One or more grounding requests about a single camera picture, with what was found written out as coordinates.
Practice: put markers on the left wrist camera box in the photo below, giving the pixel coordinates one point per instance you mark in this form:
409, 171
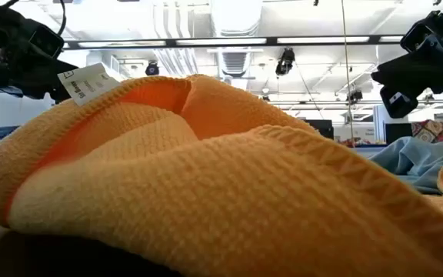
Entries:
46, 38

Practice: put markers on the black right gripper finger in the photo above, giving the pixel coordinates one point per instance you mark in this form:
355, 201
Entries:
406, 75
398, 105

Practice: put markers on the black ceiling spotlight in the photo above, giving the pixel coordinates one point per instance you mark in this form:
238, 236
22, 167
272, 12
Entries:
355, 96
152, 69
285, 61

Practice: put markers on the black computer monitor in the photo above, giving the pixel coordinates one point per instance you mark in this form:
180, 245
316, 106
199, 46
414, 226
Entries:
321, 129
398, 134

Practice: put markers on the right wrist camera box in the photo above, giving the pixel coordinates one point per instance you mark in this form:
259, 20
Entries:
417, 36

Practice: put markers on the silver ventilation duct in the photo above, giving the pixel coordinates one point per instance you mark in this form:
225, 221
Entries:
235, 15

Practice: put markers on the black table mat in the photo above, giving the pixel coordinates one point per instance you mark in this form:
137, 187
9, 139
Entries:
71, 257

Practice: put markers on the light blue microfiber towel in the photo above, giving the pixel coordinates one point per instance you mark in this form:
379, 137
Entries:
410, 161

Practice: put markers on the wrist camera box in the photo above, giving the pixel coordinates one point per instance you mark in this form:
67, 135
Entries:
417, 36
46, 38

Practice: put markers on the black overhead frame beam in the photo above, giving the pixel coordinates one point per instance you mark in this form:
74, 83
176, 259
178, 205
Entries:
271, 40

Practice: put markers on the colourful patchwork quilt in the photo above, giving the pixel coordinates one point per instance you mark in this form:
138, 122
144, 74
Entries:
440, 131

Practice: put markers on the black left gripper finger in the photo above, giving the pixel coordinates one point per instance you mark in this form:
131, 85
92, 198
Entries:
37, 79

